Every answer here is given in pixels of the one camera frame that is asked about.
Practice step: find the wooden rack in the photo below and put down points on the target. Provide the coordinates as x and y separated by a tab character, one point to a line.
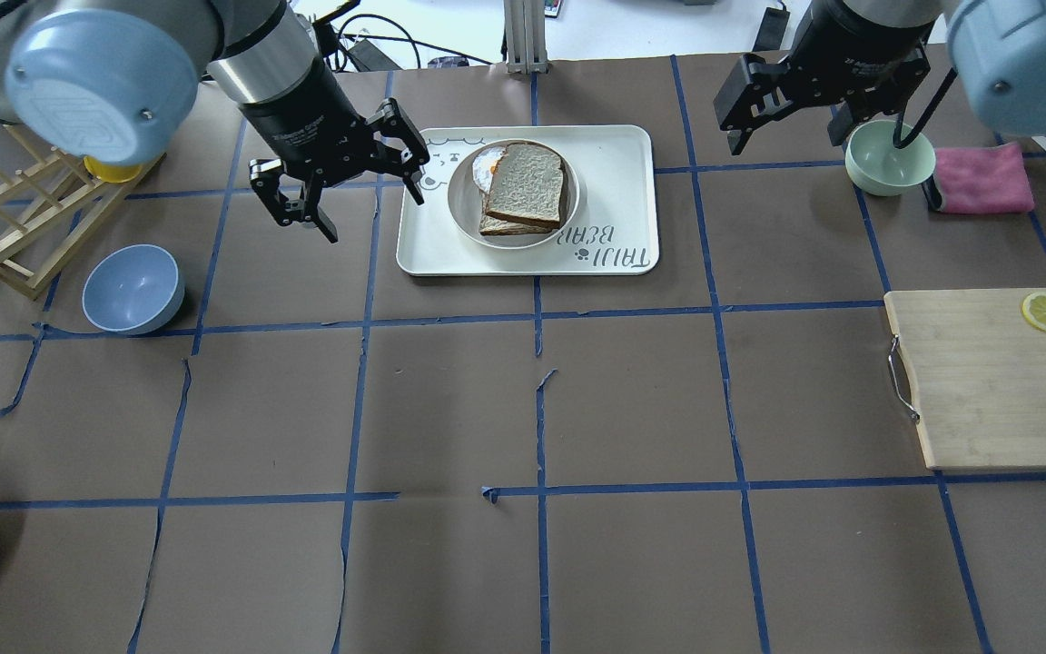
49	210

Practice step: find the bread slice on plate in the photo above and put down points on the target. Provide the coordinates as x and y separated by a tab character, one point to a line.
495	227

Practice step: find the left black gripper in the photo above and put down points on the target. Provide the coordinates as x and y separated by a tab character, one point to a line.
302	116

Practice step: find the wooden cutting board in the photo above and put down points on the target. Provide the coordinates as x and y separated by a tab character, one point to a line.
975	376

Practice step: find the cream round plate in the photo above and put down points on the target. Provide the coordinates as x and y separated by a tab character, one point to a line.
465	203

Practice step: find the black power adapter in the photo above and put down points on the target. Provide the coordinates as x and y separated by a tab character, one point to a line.
772	28

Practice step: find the blue bowl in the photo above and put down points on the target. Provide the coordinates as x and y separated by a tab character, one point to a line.
135	290

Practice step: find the cream bear tray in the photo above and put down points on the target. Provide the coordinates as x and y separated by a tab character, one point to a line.
615	231

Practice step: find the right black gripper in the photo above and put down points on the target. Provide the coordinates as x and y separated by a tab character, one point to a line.
859	45

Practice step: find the aluminium frame post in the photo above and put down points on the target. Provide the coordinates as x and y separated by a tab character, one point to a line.
526	37

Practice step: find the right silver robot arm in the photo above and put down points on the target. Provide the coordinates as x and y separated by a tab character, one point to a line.
997	50

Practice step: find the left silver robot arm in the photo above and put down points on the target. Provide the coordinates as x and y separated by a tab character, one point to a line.
114	80

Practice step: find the green bowl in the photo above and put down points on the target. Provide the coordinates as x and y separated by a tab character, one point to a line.
887	171

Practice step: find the pink cloth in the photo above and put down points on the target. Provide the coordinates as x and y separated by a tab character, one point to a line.
979	180

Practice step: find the fried egg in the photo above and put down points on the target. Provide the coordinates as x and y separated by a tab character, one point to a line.
484	166

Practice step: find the yellow cup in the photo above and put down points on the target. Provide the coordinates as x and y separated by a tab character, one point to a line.
111	172

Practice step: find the bread slice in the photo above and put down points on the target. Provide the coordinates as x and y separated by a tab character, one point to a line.
527	187
495	227

